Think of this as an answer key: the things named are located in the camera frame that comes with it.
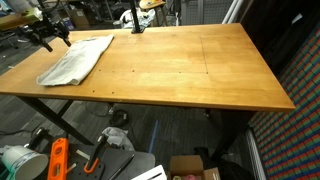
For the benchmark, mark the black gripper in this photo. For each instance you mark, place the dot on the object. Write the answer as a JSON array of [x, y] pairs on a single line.
[[45, 29]]

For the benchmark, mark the white cloth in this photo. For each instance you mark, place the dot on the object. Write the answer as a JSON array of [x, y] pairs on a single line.
[[76, 61]]

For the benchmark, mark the pink cloth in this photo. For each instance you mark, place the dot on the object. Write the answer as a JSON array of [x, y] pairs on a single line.
[[191, 177]]

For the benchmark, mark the small cardboard box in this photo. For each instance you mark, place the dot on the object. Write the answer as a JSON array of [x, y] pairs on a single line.
[[79, 19]]

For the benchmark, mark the round wooden stool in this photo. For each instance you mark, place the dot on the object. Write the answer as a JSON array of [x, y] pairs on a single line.
[[151, 4]]

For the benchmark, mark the clear plastic bag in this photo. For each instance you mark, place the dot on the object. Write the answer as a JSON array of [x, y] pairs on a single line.
[[116, 136]]

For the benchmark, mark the orange spirit level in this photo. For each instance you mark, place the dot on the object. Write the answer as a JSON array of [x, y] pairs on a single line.
[[57, 160]]

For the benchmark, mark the white paper bucket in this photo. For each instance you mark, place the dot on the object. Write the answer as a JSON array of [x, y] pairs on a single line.
[[25, 163]]

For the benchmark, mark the black perforated board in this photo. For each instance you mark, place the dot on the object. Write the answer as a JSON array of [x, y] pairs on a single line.
[[110, 160]]

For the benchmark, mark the black pen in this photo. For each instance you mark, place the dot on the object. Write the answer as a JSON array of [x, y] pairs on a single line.
[[121, 166]]

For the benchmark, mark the white slotted metal plate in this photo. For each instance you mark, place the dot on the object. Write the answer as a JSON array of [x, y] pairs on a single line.
[[150, 174]]

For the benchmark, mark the white pipe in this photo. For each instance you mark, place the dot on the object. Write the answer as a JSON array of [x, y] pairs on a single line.
[[237, 11], [230, 11]]

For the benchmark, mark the open cardboard box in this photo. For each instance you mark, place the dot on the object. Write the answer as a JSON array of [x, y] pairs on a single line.
[[186, 165]]

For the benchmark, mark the yellow object in box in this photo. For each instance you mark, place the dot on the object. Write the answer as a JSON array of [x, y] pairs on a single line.
[[177, 178]]

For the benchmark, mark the brass wrist camera box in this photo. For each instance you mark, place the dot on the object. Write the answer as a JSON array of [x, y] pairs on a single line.
[[16, 20]]

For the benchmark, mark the black camera pole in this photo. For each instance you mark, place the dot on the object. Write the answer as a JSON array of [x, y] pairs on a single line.
[[135, 16]]

